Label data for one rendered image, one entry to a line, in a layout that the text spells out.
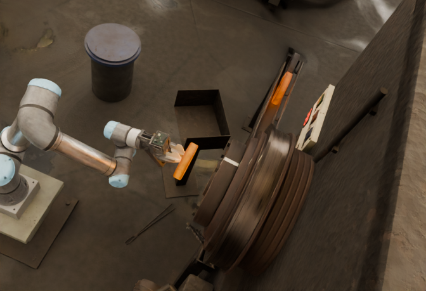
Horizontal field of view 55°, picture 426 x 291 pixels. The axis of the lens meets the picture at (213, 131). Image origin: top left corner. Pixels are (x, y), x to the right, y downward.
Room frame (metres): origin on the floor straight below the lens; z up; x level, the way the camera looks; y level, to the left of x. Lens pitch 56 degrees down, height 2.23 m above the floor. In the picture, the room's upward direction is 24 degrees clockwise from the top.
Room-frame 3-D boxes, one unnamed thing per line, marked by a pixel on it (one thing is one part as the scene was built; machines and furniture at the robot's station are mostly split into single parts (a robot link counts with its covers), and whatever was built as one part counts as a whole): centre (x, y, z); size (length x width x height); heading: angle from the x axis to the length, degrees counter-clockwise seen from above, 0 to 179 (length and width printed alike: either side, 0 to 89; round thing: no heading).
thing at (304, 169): (0.58, -0.26, 1.11); 0.47 x 0.10 x 0.47; 176
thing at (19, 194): (0.52, 0.73, 0.43); 0.15 x 0.15 x 0.10
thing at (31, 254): (0.52, 0.73, 0.13); 0.40 x 0.40 x 0.26; 0
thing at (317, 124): (0.92, -0.31, 1.15); 0.26 x 0.02 x 0.18; 176
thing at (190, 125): (1.10, 0.07, 0.36); 0.26 x 0.20 x 0.72; 31
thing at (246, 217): (0.58, -0.17, 1.11); 0.47 x 0.06 x 0.47; 176
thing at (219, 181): (0.59, -0.08, 1.11); 0.28 x 0.06 x 0.28; 176
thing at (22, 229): (0.52, 0.73, 0.28); 0.32 x 0.32 x 0.04; 0
